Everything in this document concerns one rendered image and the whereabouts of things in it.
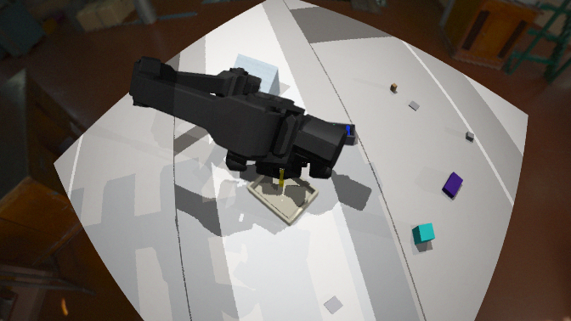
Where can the teal cube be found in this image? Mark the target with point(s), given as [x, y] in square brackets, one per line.
[423, 233]

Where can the beige shallow tray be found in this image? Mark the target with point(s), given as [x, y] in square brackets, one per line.
[288, 203]

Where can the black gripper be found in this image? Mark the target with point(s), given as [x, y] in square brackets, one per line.
[293, 168]

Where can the purple rectangular block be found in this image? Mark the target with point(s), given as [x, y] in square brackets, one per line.
[452, 185]

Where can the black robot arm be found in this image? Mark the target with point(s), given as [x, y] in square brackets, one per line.
[238, 117]

